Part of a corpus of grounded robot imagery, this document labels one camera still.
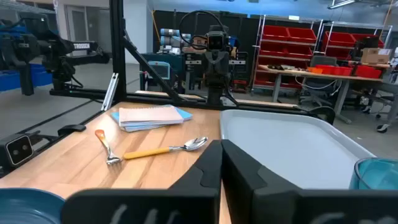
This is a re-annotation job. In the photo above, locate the yellow-handled metal spoon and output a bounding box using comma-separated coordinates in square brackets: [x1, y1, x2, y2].
[123, 136, 209, 161]

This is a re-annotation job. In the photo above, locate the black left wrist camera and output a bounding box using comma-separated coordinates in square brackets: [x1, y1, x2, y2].
[206, 30, 226, 52]

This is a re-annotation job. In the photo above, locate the white metal shelf rack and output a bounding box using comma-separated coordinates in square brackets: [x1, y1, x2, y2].
[320, 21, 393, 63]
[251, 14, 324, 91]

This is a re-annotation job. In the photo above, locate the black table-level camera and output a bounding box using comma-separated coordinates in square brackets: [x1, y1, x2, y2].
[0, 133, 35, 171]

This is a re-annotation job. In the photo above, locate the brown cardboard box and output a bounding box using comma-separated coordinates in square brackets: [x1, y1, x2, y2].
[360, 47, 392, 65]

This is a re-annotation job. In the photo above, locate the orange-handled metal fork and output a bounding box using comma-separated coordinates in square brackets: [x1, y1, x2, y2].
[95, 129, 123, 166]

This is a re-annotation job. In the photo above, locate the blue notebook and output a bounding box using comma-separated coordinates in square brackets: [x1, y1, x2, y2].
[111, 104, 193, 133]

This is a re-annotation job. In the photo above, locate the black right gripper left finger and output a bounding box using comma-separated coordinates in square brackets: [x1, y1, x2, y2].
[60, 139, 223, 224]

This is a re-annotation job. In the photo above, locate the teal faceted plastic cup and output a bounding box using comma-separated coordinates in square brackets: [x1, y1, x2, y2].
[349, 157, 398, 190]

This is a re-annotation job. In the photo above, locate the wooden grey-legged work table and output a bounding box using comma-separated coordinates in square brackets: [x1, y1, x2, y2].
[257, 64, 398, 125]

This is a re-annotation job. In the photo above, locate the grey plastic tray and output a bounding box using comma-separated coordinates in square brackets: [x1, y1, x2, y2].
[220, 109, 377, 190]

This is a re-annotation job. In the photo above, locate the grey office chair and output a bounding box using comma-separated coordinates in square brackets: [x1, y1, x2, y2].
[300, 55, 338, 106]

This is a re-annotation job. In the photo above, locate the black cable clip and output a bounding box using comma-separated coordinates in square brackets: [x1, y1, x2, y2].
[57, 124, 87, 136]

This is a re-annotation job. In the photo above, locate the black aluminium rig frame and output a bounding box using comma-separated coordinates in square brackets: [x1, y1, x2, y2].
[0, 0, 336, 178]

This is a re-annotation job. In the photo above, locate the light blue framed screen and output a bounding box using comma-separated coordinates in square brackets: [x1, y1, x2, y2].
[147, 60, 171, 81]

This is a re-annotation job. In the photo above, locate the blue plastic storage bin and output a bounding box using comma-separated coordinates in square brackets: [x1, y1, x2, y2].
[0, 63, 53, 93]

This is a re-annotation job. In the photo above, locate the red plastic storage bin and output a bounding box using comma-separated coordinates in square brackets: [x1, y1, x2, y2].
[287, 27, 317, 44]
[262, 25, 290, 41]
[322, 30, 356, 47]
[355, 65, 382, 79]
[315, 64, 354, 77]

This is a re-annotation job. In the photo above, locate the silver aluminium bar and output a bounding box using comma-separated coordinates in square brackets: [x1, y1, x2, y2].
[101, 72, 120, 112]

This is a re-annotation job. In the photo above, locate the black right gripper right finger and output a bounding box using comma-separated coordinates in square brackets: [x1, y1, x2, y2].
[221, 139, 398, 224]

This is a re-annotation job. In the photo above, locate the dark blue round plate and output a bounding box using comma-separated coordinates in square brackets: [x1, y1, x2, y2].
[0, 187, 65, 224]

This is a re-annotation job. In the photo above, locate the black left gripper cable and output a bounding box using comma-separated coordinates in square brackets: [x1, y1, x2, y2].
[178, 10, 225, 50]

